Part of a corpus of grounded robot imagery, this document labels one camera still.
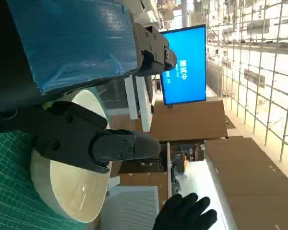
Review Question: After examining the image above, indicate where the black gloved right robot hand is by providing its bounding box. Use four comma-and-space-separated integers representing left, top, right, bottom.
152, 193, 218, 230

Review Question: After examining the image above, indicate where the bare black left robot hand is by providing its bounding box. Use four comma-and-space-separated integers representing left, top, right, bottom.
0, 0, 178, 173

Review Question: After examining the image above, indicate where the white plate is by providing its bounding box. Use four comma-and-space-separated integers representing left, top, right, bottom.
30, 89, 112, 223

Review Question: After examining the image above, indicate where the white mesh cabinet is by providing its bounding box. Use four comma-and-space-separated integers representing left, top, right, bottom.
100, 185, 160, 230

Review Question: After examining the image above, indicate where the brown cardboard box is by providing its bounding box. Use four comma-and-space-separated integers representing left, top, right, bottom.
205, 137, 288, 230
150, 100, 228, 142

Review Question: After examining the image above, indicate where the white panel board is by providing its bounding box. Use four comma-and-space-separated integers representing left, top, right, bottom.
124, 75, 153, 132

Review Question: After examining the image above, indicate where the blue monitor screen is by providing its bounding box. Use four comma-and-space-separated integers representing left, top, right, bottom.
159, 23, 207, 105

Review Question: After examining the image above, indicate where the green cutting mat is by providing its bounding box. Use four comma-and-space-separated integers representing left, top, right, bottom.
0, 129, 87, 230

